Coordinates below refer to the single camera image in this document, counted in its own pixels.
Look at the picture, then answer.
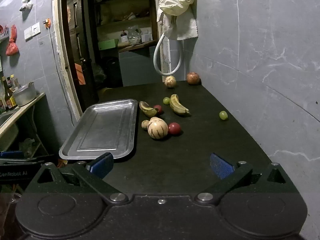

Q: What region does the dark wooden door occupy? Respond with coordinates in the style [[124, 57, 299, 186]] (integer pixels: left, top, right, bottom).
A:
[[61, 0, 98, 107]]

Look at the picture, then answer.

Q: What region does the yellow banana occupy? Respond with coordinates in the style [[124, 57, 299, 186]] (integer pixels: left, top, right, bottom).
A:
[[170, 94, 190, 115]]

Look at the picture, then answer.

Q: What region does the glass jar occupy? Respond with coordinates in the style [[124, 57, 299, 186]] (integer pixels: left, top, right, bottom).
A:
[[127, 25, 140, 43]]

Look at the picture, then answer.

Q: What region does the large striped pepino melon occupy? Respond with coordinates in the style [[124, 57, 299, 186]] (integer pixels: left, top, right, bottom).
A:
[[147, 117, 169, 139]]

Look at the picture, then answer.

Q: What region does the white hose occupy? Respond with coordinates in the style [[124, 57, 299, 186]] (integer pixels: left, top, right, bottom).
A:
[[153, 32, 182, 76]]

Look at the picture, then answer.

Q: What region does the dark spotted banana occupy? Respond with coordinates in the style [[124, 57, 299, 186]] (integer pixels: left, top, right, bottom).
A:
[[139, 101, 158, 118]]

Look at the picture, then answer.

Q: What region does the white box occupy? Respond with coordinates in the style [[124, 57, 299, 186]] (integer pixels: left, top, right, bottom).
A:
[[141, 29, 153, 42]]

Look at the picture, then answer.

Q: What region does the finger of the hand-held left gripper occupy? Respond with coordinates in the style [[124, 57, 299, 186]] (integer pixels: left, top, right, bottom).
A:
[[0, 151, 25, 159]]

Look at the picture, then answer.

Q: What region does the metal tray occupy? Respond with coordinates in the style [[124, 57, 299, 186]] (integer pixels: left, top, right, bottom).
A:
[[59, 99, 139, 160]]

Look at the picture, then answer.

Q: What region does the metal pot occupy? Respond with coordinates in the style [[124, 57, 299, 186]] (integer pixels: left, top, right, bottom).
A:
[[12, 82, 37, 107]]

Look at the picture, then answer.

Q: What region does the small striped pepino melon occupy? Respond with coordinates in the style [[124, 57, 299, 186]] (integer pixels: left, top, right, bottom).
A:
[[164, 76, 177, 88]]

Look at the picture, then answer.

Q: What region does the black cable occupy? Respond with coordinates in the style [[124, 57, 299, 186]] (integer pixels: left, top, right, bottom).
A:
[[49, 27, 75, 126]]

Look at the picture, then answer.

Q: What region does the red apple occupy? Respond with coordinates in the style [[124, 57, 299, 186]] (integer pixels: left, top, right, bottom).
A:
[[186, 72, 201, 85]]

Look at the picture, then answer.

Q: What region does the white wall ornament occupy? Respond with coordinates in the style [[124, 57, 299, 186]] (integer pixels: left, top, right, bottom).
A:
[[19, 0, 34, 12]]

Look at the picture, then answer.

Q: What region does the green box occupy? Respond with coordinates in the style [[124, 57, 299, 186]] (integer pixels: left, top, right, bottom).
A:
[[98, 39, 119, 51]]

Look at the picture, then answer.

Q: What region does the kitchen counter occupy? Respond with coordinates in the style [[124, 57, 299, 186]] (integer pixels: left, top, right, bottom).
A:
[[0, 92, 46, 137]]

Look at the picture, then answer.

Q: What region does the white towel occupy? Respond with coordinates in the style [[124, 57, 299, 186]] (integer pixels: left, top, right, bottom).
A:
[[162, 10, 199, 41]]

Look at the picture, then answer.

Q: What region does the large red tomato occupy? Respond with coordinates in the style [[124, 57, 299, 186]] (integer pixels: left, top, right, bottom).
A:
[[168, 122, 181, 135]]

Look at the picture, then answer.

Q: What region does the white light switch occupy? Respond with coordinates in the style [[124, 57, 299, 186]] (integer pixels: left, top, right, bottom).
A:
[[24, 22, 41, 40]]

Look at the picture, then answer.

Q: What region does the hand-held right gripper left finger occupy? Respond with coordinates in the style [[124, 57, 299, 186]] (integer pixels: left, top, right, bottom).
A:
[[25, 152, 129, 205]]

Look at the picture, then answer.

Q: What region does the wooden shelf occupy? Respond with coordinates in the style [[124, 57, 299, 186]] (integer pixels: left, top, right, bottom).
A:
[[92, 0, 158, 53]]

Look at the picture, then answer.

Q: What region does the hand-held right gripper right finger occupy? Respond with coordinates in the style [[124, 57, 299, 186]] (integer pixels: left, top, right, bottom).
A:
[[195, 152, 299, 205]]

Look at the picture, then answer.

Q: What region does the red plastic bag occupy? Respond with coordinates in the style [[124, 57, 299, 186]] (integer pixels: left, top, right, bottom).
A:
[[5, 25, 20, 56]]

